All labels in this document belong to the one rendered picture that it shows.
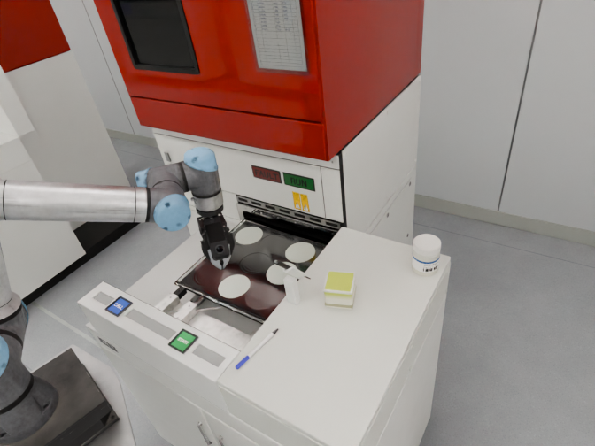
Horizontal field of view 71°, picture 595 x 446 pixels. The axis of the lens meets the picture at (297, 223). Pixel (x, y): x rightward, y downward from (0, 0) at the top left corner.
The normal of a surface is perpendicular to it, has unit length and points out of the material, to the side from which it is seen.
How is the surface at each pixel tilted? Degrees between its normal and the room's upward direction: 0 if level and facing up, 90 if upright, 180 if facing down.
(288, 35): 90
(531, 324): 0
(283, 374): 0
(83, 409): 2
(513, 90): 90
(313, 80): 90
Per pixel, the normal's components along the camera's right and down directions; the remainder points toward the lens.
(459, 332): -0.12, -0.79
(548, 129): -0.53, 0.56
